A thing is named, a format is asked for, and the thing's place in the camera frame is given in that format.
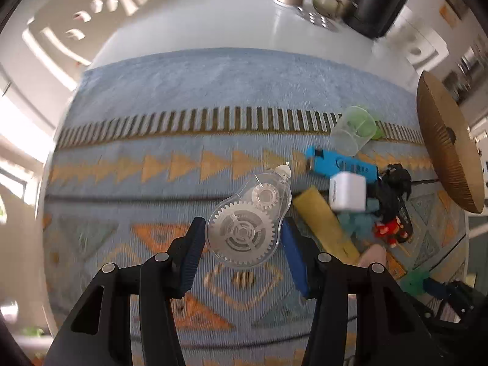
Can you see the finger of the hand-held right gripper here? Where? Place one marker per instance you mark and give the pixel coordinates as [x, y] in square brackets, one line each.
[438, 290]

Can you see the white charger cube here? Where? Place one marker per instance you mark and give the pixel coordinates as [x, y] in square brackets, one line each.
[349, 192]

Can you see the yellow rectangular bar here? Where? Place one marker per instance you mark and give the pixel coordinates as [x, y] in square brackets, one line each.
[324, 221]

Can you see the black figure toy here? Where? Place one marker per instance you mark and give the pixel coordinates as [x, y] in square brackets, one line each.
[394, 186]

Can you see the clear plastic cup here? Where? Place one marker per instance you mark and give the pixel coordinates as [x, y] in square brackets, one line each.
[350, 133]

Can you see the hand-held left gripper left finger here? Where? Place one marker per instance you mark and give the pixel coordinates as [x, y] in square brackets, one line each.
[192, 251]

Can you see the pink rounded object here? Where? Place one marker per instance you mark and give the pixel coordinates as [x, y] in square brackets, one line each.
[375, 255]

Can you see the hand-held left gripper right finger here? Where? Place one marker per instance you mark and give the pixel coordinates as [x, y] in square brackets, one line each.
[294, 253]

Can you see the perforated metal disc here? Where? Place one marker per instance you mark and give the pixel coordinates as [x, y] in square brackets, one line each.
[316, 18]

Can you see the green star toy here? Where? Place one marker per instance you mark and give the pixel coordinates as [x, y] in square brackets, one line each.
[415, 282]

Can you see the clear correction tape dispenser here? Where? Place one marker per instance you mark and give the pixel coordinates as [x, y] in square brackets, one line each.
[240, 232]

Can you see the blue utility knife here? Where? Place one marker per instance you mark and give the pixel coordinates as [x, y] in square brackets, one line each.
[328, 160]

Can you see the white chair with oval holes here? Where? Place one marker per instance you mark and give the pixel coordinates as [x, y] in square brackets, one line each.
[415, 45]
[87, 11]

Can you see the black cylinder container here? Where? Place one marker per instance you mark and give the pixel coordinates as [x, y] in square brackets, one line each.
[381, 0]

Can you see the orange wall poster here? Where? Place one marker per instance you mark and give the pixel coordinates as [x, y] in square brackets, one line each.
[451, 5]

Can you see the blue patterned woven mat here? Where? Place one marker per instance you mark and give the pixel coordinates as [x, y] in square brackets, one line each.
[190, 95]

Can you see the green plastic toy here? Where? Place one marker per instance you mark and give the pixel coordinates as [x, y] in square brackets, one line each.
[379, 131]

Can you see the round wicker basket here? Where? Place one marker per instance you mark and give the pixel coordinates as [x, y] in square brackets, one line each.
[446, 148]

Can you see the teal plastic toy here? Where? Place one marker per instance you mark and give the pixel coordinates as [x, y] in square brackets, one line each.
[356, 224]

